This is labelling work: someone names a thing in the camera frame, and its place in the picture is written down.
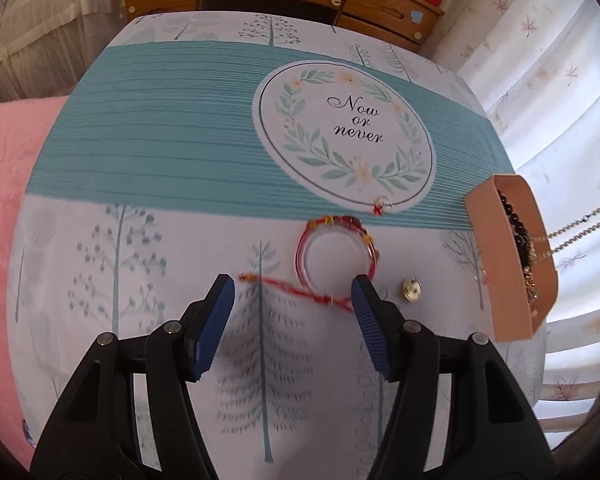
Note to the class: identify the small gold charm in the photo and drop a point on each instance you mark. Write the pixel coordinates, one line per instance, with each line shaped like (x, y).
(411, 290)

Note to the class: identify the white leaf print curtain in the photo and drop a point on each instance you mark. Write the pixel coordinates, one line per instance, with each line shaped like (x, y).
(555, 60)

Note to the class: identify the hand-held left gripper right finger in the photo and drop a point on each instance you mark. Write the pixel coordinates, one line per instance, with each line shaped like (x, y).
(370, 330)

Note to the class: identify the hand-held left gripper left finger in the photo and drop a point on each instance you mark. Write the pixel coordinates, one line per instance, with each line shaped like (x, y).
(212, 325)

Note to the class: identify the tree print tablecloth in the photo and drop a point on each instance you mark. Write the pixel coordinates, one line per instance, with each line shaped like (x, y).
(155, 160)

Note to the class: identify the white lace cover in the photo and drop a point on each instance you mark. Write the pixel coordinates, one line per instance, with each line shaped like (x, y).
(40, 35)

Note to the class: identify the pink blanket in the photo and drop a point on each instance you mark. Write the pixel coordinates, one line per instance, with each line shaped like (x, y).
(5, 185)

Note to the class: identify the orange cardboard jewelry box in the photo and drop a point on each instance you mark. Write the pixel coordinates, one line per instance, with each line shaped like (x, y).
(495, 260)

